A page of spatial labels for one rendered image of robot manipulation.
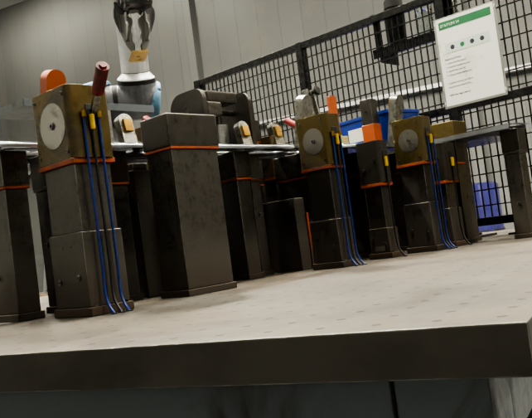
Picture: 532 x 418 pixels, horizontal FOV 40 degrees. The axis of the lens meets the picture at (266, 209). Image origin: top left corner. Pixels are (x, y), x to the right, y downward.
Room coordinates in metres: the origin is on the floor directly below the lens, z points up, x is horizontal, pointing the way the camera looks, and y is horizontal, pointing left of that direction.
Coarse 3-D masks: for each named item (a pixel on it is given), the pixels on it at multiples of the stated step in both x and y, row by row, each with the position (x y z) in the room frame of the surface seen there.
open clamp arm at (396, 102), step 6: (390, 96) 1.91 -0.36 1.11; (396, 96) 1.90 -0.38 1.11; (402, 96) 1.92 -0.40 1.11; (390, 102) 1.91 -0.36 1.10; (396, 102) 1.90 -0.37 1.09; (402, 102) 1.92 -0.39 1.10; (390, 108) 1.91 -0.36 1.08; (396, 108) 1.91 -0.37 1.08; (402, 108) 1.93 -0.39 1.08; (390, 114) 1.91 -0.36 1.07; (396, 114) 1.91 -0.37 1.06; (402, 114) 1.93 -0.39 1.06; (390, 120) 1.92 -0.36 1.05; (396, 120) 1.91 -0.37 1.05; (390, 126) 1.92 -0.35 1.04; (390, 132) 1.92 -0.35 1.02; (390, 138) 1.92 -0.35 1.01; (390, 144) 1.92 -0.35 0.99
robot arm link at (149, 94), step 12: (120, 36) 2.17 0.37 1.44; (120, 48) 2.19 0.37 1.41; (120, 60) 2.21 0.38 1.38; (132, 72) 2.20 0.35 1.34; (144, 72) 2.21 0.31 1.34; (120, 84) 2.21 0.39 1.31; (132, 84) 2.20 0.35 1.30; (144, 84) 2.21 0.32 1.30; (156, 84) 2.24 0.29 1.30; (120, 96) 2.21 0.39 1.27; (132, 96) 2.21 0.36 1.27; (144, 96) 2.22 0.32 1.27; (156, 96) 2.23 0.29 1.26; (156, 108) 2.24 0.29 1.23
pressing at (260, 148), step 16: (0, 144) 1.18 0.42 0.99; (16, 144) 1.20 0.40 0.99; (32, 144) 1.23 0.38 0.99; (112, 144) 1.34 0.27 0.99; (128, 144) 1.37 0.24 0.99; (224, 144) 1.56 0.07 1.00; (240, 144) 1.59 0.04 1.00; (256, 144) 1.63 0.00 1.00; (272, 144) 1.69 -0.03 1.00; (288, 144) 1.73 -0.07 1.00; (352, 144) 1.85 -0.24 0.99; (128, 160) 1.60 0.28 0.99; (144, 160) 1.63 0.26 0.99
